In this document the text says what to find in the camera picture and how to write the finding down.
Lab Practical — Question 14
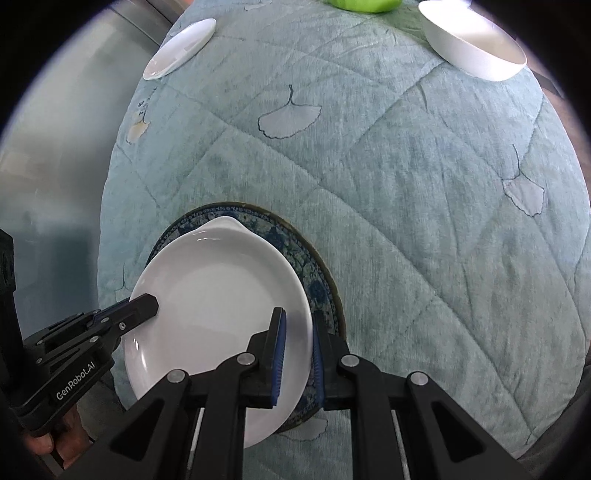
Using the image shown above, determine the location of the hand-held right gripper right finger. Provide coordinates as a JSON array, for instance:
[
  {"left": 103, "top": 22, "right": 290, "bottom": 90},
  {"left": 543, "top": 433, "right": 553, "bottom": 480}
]
[{"left": 311, "top": 310, "right": 527, "bottom": 480}]

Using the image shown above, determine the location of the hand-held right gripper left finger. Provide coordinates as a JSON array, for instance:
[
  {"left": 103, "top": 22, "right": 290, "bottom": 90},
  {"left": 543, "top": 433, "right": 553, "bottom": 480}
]
[{"left": 95, "top": 307, "right": 289, "bottom": 480}]

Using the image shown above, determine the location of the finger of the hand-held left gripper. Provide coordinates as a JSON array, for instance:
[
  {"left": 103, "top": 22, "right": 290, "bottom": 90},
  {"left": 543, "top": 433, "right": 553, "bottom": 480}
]
[{"left": 90, "top": 294, "right": 160, "bottom": 345}]

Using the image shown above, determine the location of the blue patterned plate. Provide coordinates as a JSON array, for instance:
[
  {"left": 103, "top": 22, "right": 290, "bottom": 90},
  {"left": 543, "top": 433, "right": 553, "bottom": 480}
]
[{"left": 145, "top": 202, "right": 347, "bottom": 435}]

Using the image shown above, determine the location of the white plate with rim tab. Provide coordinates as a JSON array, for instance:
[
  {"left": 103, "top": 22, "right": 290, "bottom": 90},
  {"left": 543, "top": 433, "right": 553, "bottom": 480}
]
[{"left": 124, "top": 216, "right": 312, "bottom": 449}]

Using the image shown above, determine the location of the white bowl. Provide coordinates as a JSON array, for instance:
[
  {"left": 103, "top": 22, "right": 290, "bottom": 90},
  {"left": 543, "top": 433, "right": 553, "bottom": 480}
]
[{"left": 418, "top": 0, "right": 528, "bottom": 81}]

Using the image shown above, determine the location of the person's left hand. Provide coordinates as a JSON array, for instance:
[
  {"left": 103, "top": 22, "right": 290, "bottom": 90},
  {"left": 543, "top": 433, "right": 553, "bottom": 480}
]
[{"left": 23, "top": 406, "right": 93, "bottom": 469}]

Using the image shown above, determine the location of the teal quilted blanket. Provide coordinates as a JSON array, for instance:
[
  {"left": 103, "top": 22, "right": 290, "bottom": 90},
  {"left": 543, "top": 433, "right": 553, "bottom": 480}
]
[{"left": 99, "top": 0, "right": 583, "bottom": 462}]

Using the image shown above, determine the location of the small white dish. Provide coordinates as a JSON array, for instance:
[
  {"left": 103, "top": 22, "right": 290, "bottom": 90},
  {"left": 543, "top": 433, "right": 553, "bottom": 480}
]
[{"left": 142, "top": 18, "right": 218, "bottom": 81}]

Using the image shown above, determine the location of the green object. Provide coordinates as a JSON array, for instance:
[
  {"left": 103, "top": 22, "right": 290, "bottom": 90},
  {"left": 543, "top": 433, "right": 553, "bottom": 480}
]
[{"left": 329, "top": 0, "right": 402, "bottom": 13}]

